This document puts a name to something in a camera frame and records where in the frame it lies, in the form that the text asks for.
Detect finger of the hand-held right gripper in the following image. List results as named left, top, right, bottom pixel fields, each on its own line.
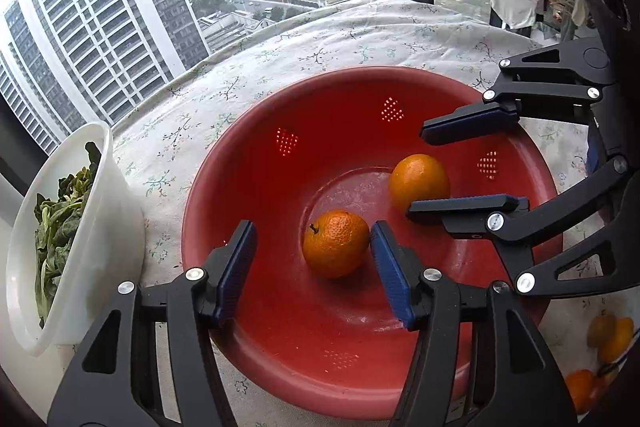
left=420, top=38, right=616, bottom=146
left=407, top=155, right=630, bottom=295

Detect orange with stem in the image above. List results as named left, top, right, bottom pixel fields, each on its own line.
left=302, top=210, right=372, bottom=279

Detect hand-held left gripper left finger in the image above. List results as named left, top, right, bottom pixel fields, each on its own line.
left=47, top=219, right=258, bottom=427

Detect floral tablecloth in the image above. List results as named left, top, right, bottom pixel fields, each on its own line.
left=107, top=0, right=640, bottom=427

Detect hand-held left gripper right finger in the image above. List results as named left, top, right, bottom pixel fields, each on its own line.
left=370, top=220, right=578, bottom=427

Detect green leafy vegetables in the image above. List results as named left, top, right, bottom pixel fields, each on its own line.
left=34, top=142, right=103, bottom=328

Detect white hanging garment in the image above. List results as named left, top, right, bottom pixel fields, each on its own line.
left=491, top=0, right=545, bottom=30

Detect white plastic bowl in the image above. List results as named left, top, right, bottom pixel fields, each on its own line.
left=5, top=121, right=146, bottom=355

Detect red plastic colander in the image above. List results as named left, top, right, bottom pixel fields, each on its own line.
left=181, top=66, right=566, bottom=420

